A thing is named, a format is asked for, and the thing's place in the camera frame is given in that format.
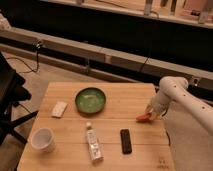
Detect white plastic bottle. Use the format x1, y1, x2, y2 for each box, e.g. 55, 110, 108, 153
86, 122, 103, 163

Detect grey floor rail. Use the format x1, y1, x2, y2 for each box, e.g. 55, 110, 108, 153
0, 28, 213, 91

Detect black remote control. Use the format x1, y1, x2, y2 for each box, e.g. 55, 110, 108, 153
120, 129, 132, 154

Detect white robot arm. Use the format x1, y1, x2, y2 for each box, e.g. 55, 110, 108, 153
145, 76, 213, 136

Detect white paper cup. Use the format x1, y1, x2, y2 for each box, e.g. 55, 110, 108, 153
30, 128, 55, 152

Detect black cable on floor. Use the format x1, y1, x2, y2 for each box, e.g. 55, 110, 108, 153
4, 40, 44, 75

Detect white sponge block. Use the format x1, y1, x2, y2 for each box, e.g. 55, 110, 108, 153
52, 101, 67, 118

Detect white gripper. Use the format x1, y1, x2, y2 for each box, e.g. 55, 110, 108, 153
145, 93, 171, 120

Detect green bowl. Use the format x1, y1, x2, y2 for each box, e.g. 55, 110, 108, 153
75, 87, 106, 114

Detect black office chair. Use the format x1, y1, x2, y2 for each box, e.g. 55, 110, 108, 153
0, 51, 37, 145

